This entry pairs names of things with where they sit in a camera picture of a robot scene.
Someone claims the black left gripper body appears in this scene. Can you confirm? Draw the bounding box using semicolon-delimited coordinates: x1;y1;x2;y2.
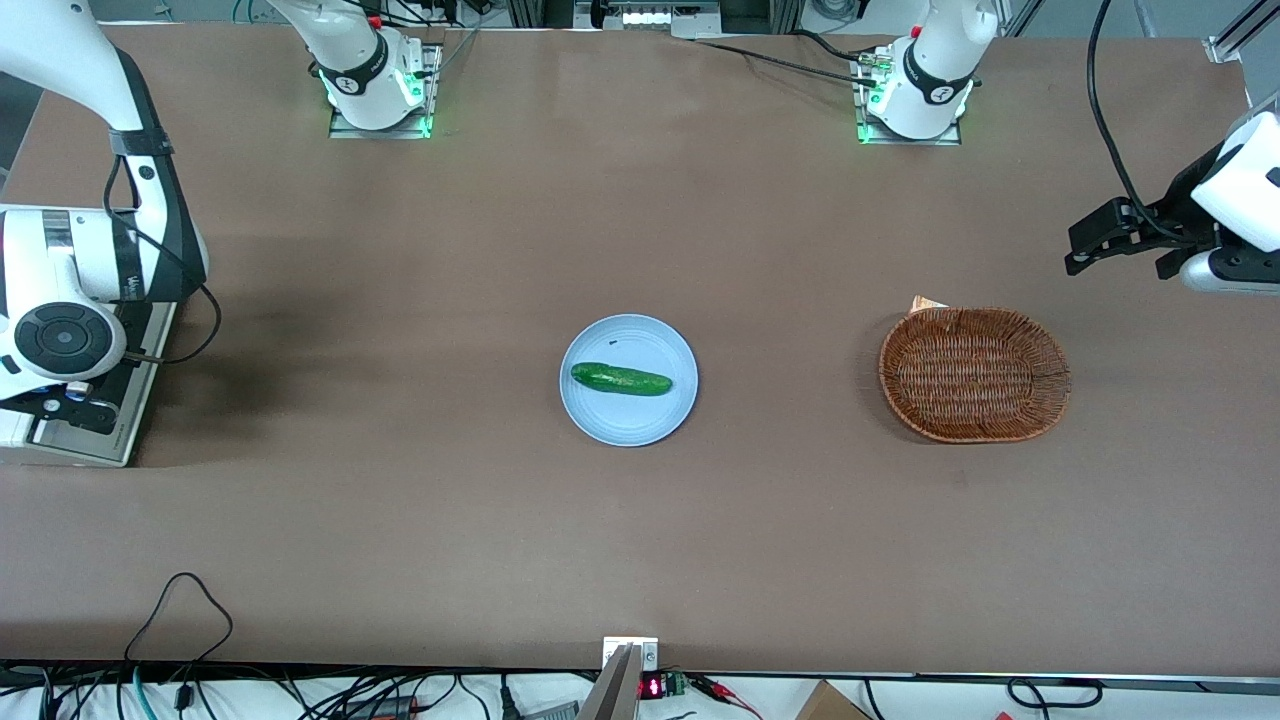
1150;143;1227;282

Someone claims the brown wicker basket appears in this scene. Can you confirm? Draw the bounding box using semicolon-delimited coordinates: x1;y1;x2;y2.
878;306;1073;445

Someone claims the black power adapter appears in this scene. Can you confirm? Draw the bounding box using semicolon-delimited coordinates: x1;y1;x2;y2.
343;694;423;720

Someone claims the white power strip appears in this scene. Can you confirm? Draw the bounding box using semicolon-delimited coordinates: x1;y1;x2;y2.
574;0;723;41

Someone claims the green cucumber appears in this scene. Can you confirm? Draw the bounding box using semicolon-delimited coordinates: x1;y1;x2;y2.
570;362;674;398

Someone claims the light blue plate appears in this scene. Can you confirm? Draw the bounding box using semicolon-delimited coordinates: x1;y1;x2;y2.
559;314;699;448

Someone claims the brown cardboard box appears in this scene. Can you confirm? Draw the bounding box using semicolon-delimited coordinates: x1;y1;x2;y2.
795;680;873;720

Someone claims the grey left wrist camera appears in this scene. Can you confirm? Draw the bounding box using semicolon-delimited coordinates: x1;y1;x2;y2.
1179;247;1280;297

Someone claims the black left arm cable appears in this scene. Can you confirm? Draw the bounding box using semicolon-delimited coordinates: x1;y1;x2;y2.
1086;0;1206;247

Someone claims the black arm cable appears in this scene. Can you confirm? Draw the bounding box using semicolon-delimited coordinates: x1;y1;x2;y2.
103;152;223;365
1086;0;1206;247

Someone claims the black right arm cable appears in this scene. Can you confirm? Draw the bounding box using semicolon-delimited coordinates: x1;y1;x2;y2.
103;152;223;365

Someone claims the aluminium frame profile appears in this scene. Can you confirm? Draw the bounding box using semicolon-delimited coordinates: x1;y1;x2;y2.
1204;0;1280;65

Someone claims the thin black looped cable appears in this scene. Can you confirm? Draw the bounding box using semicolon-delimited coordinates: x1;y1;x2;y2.
124;572;235;665

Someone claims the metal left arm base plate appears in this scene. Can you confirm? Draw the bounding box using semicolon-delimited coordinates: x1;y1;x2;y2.
851;50;964;147

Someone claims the black cable to base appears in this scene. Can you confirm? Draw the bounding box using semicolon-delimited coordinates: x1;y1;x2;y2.
697;30;883;89

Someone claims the black coiled cable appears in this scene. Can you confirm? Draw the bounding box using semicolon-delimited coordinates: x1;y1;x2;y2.
1005;677;1104;710

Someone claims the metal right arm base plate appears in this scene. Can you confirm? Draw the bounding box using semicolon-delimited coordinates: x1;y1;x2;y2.
328;42;444;140

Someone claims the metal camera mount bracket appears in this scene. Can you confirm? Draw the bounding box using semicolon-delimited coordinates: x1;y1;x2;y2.
580;636;661;720

